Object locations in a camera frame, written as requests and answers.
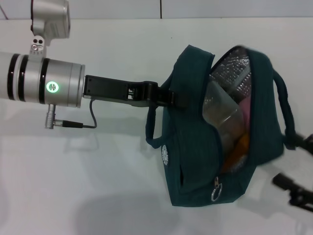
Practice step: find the clear container with blue rim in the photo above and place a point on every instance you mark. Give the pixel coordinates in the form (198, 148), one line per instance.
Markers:
(220, 110)

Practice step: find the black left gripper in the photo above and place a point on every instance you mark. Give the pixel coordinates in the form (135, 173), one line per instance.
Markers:
(110, 90)

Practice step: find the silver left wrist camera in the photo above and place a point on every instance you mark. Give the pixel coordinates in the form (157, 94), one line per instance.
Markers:
(53, 19)

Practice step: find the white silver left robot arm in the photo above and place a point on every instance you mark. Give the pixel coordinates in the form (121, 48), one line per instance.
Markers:
(31, 78)

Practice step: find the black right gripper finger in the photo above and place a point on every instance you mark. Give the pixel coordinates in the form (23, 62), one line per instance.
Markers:
(300, 195)
(307, 144)

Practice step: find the pink peach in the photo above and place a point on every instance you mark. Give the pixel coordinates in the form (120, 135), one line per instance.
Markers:
(246, 110)

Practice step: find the yellow banana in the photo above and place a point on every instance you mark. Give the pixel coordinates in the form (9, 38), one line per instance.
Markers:
(240, 149)

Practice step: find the dark teal insulated lunch bag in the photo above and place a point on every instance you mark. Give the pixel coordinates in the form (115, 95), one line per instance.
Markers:
(190, 147)

